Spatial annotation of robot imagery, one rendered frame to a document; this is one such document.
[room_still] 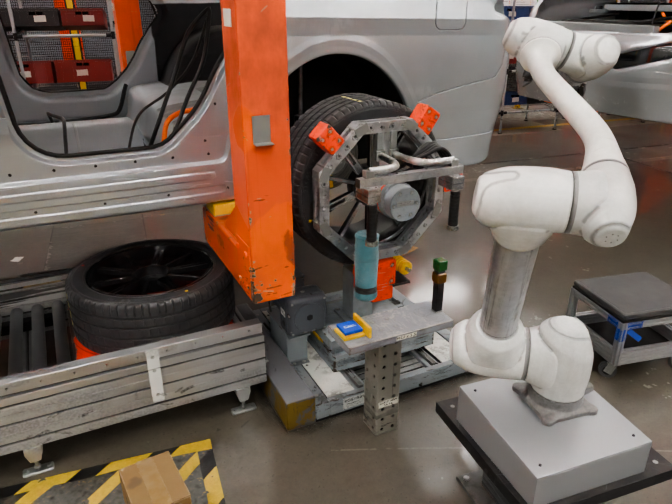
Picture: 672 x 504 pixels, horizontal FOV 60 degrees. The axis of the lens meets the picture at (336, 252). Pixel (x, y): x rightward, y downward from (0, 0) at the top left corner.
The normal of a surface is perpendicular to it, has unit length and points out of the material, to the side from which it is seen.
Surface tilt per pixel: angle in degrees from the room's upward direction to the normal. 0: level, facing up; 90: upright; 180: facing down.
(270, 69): 90
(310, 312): 90
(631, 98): 109
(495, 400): 3
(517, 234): 122
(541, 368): 85
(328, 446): 0
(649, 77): 89
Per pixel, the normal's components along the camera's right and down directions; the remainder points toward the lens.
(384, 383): 0.44, 0.36
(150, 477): 0.00, -0.92
